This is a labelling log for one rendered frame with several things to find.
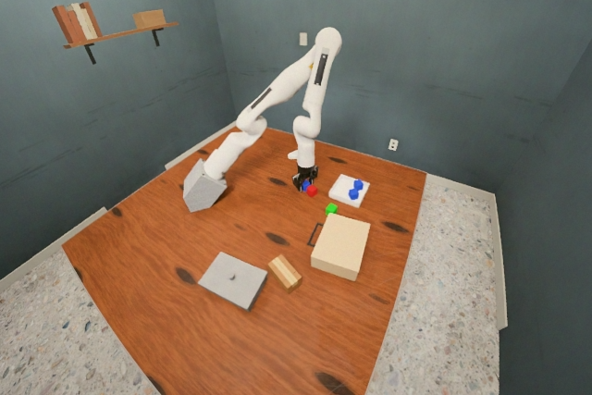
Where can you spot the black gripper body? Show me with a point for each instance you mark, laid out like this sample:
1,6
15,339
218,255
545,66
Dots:
305,169

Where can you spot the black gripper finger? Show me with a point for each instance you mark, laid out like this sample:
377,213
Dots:
314,175
297,181

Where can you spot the grey square sheet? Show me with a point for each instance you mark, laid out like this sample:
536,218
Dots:
240,289

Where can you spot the tan cardboard box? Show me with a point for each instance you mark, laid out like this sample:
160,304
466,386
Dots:
285,274

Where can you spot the green block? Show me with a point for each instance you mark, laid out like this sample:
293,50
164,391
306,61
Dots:
331,209

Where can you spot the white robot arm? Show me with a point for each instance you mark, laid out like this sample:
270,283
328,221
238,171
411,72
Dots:
318,61

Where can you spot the small red block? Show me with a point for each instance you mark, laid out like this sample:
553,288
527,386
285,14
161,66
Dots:
311,190

